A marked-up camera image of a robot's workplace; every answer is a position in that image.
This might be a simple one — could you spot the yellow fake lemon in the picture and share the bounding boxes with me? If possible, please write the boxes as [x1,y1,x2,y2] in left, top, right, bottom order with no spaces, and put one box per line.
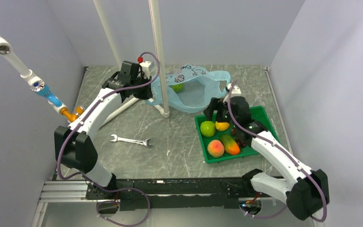
[215,122,230,131]

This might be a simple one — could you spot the green fake apple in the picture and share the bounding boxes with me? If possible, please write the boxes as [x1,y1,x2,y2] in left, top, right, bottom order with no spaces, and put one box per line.
[200,121,216,137]

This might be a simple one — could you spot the light blue plastic bag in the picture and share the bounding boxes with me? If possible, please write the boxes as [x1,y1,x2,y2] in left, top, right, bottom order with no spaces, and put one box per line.
[151,64,232,114]

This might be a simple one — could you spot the fake mango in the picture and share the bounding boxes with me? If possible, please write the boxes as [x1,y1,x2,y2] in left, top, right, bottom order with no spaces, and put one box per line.
[219,134,241,155]

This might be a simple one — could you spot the red fake peach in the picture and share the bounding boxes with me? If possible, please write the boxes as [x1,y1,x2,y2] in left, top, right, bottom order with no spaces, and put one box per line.
[207,140,225,158]

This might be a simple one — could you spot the dark fake grapes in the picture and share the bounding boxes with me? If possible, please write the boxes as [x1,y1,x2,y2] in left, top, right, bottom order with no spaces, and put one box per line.
[231,127,248,148]

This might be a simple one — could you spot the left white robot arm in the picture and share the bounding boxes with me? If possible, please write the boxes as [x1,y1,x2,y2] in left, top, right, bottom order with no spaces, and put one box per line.
[54,58,155,199]

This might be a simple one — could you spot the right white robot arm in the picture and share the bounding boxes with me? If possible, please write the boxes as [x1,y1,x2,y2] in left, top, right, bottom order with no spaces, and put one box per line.
[203,96,330,222]

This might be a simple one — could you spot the green plastic tray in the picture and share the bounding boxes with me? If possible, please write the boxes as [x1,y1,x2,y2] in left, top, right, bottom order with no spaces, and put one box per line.
[194,105,276,164]

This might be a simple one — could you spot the silver combination wrench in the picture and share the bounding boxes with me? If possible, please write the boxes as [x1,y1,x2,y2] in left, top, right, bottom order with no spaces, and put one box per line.
[110,134,154,148]

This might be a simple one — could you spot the white PVC pipe stand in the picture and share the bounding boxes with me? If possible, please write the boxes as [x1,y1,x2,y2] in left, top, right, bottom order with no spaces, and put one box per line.
[93,0,170,118]

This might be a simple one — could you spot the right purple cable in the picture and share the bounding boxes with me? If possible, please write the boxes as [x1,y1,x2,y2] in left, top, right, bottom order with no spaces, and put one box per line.
[226,79,328,223]

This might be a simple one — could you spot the purple cable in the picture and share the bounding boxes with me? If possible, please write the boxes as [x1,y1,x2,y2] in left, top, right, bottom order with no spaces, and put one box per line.
[56,52,161,227]
[226,79,328,223]

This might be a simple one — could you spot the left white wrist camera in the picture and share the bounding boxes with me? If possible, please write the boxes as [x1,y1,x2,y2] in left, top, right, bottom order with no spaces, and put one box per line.
[137,57,155,78]

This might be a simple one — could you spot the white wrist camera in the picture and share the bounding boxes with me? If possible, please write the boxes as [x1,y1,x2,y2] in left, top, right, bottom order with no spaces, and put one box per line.
[137,57,155,78]
[226,83,242,98]

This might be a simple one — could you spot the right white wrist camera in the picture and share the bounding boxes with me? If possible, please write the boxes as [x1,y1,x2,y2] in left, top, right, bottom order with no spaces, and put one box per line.
[226,83,242,98]

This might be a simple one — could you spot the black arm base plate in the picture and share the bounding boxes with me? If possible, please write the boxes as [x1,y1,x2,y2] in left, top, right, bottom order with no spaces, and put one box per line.
[86,177,268,211]

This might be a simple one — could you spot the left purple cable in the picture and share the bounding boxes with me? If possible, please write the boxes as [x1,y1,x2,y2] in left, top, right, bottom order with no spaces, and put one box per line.
[56,52,161,227]

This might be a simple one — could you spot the aluminium rail frame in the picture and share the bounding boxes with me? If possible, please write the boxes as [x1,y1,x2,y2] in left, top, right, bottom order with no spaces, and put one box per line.
[31,177,325,227]

